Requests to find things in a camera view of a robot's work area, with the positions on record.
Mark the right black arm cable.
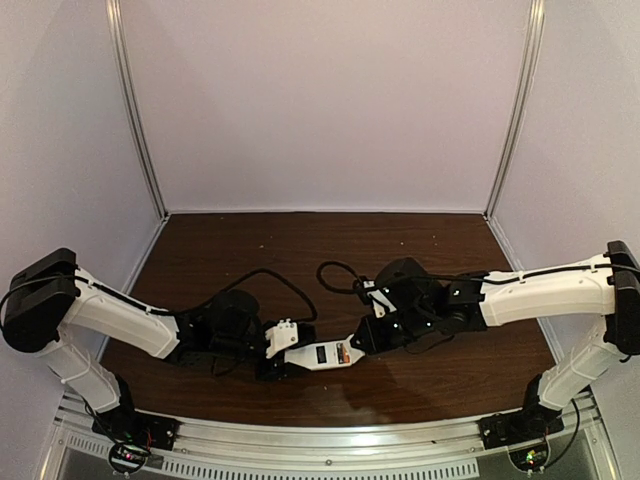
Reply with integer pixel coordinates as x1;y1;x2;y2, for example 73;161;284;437
316;261;371;301

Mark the left aluminium frame post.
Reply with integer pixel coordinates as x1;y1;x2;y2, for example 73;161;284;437
105;0;169;221

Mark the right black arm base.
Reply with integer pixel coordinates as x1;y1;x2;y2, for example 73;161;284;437
478;409;564;475

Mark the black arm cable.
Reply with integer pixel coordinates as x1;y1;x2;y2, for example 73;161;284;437
209;268;319;326
316;261;371;301

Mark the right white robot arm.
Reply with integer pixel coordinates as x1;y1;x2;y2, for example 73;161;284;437
350;241;639;412

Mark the front aluminium table rail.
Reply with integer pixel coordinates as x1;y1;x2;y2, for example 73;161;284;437
34;393;622;479

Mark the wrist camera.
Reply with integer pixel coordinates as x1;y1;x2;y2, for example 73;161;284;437
264;318;299;359
354;278;397;319

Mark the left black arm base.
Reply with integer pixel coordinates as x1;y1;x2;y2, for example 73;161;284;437
85;405;181;477

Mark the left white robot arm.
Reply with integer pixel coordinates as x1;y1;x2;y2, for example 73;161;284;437
1;248;318;414

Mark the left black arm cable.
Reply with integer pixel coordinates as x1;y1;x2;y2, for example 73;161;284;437
209;268;319;326

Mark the aluminium frame post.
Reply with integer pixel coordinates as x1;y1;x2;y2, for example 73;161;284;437
484;0;546;221
105;0;169;221

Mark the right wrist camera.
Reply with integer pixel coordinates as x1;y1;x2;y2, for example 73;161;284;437
354;278;397;319

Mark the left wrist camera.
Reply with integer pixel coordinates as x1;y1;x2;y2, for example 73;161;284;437
264;318;299;359

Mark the right aluminium frame post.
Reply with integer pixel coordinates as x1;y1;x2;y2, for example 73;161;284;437
484;0;546;221

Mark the white remote control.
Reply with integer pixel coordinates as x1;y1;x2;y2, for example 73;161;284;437
284;335;366;371

